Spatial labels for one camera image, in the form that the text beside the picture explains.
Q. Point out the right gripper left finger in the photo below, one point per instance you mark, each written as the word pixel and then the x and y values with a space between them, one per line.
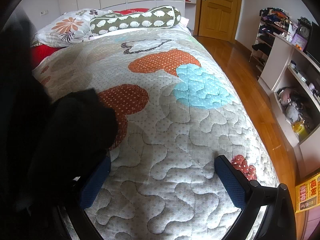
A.
pixel 92 188

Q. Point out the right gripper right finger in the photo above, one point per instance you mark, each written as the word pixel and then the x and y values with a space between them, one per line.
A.
pixel 279 218

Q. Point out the black pants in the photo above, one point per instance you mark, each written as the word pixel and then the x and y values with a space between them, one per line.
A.
pixel 49 149

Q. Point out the wooden bedroom door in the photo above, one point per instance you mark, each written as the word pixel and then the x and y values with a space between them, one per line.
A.
pixel 217 19

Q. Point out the yellow printed poster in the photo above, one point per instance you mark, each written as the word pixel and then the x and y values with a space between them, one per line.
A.
pixel 307 194

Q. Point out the yellow bottle on shelf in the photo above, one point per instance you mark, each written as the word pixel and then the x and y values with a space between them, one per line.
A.
pixel 300 129

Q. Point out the patchwork quilted bedspread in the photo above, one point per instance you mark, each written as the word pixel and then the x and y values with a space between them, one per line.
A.
pixel 176 112

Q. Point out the red pillow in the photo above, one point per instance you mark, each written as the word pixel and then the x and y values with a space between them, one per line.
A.
pixel 39 53

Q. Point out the white shelf unit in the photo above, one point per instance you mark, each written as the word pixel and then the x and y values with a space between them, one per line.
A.
pixel 290 78

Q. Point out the floral white pillow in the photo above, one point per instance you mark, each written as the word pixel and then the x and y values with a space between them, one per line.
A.
pixel 71 28

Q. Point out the green sheep-print bolster pillow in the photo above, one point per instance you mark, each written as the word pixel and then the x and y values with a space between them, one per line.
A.
pixel 163 17

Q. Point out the black desk clock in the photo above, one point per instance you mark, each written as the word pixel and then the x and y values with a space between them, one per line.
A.
pixel 304 28

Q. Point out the shoe rack with clutter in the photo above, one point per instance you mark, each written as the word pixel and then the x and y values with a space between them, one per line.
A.
pixel 273 21

